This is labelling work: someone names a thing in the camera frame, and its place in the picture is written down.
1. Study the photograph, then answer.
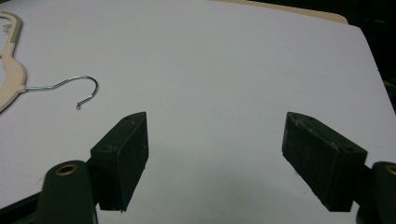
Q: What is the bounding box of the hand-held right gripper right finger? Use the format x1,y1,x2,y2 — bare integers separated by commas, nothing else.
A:
281,111,369,213

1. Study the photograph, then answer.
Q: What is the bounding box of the beige clothes hanger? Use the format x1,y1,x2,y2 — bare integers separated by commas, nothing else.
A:
0,11,100,114

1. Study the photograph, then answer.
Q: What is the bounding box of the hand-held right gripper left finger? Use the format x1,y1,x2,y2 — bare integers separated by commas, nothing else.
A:
89,111,149,213

